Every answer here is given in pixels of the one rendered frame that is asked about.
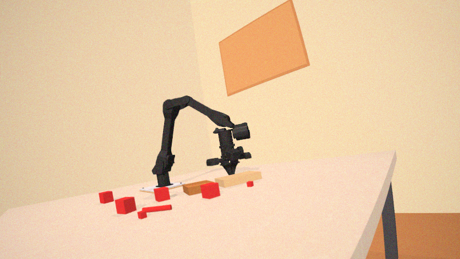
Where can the red long bar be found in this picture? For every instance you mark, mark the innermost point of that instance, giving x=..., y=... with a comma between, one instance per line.
x=157, y=208

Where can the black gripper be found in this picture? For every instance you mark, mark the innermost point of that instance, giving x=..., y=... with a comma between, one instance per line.
x=229, y=167

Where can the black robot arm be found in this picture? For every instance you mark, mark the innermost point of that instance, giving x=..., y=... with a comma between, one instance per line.
x=171, y=107

